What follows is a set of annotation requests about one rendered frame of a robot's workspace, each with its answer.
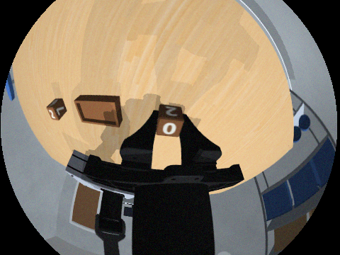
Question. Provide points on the brown rectangular tray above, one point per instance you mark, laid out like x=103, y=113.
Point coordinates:
x=99, y=109

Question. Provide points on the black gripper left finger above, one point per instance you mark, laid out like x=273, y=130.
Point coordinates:
x=136, y=150

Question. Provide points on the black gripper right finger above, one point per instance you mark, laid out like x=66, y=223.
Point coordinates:
x=196, y=149

